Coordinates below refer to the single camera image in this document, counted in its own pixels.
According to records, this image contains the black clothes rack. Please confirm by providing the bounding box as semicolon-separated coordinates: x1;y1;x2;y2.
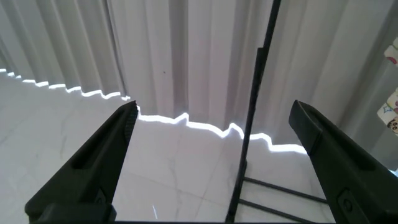
225;0;330;223

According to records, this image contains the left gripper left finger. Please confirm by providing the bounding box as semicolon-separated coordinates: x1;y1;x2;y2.
24;100;139;223

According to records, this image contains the cream printed garment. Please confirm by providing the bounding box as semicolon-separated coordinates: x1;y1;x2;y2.
376;37;398;137

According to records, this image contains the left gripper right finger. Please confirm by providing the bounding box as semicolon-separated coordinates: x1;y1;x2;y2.
288;99;398;223

